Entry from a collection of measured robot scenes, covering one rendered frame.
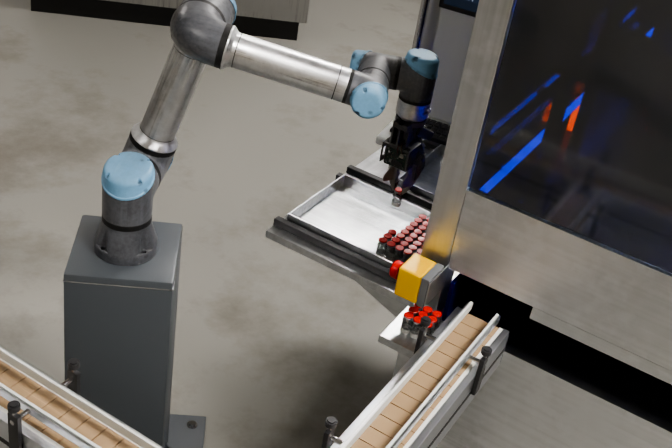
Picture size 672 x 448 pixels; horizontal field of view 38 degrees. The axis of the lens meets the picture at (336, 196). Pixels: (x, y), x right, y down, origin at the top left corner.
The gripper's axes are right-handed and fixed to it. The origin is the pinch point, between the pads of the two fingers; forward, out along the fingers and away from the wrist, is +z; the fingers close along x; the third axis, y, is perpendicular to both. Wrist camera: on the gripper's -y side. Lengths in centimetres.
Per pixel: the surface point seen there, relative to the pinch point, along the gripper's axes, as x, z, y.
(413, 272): 20.4, -2.7, 32.3
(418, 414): 38, 4, 61
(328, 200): -18.4, 12.2, 0.7
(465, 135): 21.4, -31.9, 23.6
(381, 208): -6.4, 12.2, -5.9
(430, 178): -4.1, 12.2, -28.8
